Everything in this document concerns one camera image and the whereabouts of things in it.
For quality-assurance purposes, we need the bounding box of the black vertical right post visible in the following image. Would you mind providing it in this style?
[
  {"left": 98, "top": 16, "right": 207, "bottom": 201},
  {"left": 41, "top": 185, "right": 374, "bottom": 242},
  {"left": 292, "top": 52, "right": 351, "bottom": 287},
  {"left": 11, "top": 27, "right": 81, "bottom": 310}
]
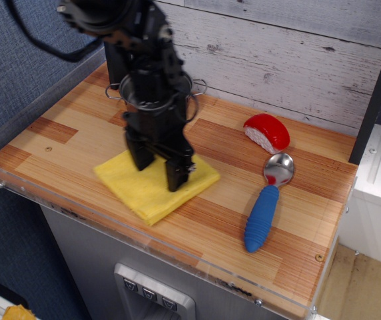
[{"left": 348, "top": 70, "right": 381, "bottom": 165}]

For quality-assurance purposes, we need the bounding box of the red and white sushi toy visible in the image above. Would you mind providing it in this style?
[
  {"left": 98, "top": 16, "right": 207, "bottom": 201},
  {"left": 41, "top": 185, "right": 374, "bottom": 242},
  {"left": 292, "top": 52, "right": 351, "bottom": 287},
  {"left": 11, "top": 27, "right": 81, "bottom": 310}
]
[{"left": 243, "top": 113, "right": 290, "bottom": 155}]

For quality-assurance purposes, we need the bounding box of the black vertical post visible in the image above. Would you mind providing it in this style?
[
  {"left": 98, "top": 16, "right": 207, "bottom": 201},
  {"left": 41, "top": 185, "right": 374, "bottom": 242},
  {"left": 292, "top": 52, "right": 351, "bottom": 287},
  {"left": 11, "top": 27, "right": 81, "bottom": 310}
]
[
  {"left": 104, "top": 42, "right": 134, "bottom": 89},
  {"left": 348, "top": 70, "right": 381, "bottom": 165}
]

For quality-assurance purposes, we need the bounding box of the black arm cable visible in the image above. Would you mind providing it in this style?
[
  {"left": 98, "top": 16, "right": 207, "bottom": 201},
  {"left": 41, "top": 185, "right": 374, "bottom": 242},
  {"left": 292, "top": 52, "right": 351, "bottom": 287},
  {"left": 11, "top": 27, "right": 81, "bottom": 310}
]
[{"left": 5, "top": 0, "right": 103, "bottom": 63}]

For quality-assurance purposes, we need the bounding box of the grey toy cabinet front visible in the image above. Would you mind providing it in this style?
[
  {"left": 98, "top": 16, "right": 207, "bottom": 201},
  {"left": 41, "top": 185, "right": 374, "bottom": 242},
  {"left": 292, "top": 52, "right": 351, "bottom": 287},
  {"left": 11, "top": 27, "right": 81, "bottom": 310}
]
[{"left": 39, "top": 203, "right": 288, "bottom": 320}]

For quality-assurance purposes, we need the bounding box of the silver button panel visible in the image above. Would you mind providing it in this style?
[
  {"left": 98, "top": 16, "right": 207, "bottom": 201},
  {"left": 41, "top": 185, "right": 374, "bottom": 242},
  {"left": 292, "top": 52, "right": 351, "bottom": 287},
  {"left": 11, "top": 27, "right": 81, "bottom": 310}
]
[{"left": 114, "top": 263, "right": 196, "bottom": 319}]

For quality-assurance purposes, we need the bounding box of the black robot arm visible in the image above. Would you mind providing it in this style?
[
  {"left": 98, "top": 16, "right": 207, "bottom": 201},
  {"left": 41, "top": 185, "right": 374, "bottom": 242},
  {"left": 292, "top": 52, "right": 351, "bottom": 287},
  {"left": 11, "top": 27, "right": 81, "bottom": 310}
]
[{"left": 58, "top": 1, "right": 194, "bottom": 192}]

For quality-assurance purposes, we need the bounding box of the blue handled metal spoon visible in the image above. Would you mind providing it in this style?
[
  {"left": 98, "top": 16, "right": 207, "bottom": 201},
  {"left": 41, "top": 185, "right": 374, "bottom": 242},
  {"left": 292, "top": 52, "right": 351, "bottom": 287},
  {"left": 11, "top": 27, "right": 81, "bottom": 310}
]
[{"left": 244, "top": 153, "right": 294, "bottom": 253}]

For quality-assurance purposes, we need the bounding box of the small stainless steel pot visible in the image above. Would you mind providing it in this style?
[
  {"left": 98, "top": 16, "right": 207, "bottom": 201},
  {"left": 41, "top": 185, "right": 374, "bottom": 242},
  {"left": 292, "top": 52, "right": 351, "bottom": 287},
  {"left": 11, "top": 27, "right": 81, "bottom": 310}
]
[{"left": 105, "top": 73, "right": 208, "bottom": 112}]

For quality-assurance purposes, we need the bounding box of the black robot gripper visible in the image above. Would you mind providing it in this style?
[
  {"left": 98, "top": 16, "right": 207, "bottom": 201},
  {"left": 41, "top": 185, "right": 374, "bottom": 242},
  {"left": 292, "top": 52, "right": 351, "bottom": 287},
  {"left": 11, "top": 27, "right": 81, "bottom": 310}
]
[{"left": 123, "top": 96, "right": 196, "bottom": 192}]

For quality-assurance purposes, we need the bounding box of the white toy sink unit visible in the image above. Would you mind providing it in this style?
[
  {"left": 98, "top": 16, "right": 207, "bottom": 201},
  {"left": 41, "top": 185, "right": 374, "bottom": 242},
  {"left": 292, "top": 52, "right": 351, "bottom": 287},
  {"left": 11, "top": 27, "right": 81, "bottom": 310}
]
[{"left": 338, "top": 125, "right": 381, "bottom": 262}]

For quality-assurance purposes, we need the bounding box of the yellow cloth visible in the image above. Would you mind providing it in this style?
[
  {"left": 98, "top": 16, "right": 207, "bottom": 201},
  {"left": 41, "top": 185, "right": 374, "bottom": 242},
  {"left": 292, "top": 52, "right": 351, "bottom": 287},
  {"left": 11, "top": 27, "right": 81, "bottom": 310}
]
[{"left": 93, "top": 151, "right": 220, "bottom": 225}]

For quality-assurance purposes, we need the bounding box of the clear acrylic table guard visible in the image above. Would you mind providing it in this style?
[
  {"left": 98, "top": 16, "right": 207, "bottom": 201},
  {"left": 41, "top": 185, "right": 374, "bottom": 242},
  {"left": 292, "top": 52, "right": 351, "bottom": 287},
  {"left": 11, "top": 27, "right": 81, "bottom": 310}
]
[{"left": 0, "top": 52, "right": 356, "bottom": 319}]

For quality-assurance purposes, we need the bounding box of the black vertical left post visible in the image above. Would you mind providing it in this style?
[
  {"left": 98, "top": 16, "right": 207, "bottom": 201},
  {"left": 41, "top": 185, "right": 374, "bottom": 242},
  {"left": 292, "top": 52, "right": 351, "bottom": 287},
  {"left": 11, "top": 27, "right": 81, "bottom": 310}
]
[{"left": 104, "top": 42, "right": 134, "bottom": 89}]

